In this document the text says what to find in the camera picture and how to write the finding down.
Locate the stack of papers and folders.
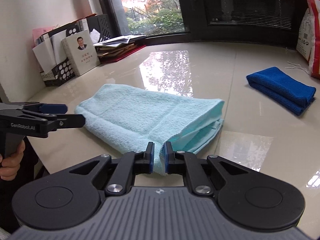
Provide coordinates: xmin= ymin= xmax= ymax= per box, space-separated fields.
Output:
xmin=93 ymin=35 xmax=146 ymax=63

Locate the black perforated file holder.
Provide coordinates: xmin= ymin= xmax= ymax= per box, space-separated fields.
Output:
xmin=33 ymin=23 xmax=80 ymax=87

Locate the red white rice bag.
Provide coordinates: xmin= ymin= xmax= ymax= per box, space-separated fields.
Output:
xmin=296 ymin=0 xmax=319 ymax=79

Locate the folded dark blue towel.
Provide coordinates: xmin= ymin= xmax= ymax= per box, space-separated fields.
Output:
xmin=246 ymin=67 xmax=316 ymax=116

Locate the white book with portrait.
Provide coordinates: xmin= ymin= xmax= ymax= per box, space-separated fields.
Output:
xmin=62 ymin=30 xmax=100 ymax=76

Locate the black mesh file rack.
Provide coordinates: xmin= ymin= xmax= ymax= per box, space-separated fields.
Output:
xmin=86 ymin=14 xmax=115 ymax=44

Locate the light blue terry towel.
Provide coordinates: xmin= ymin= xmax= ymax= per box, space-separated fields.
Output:
xmin=75 ymin=84 xmax=224 ymax=176

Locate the person's left hand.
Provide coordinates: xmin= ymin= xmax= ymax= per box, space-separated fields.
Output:
xmin=0 ymin=140 xmax=25 ymax=181

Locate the white string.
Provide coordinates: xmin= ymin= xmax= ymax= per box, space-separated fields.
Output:
xmin=285 ymin=47 xmax=311 ymax=75

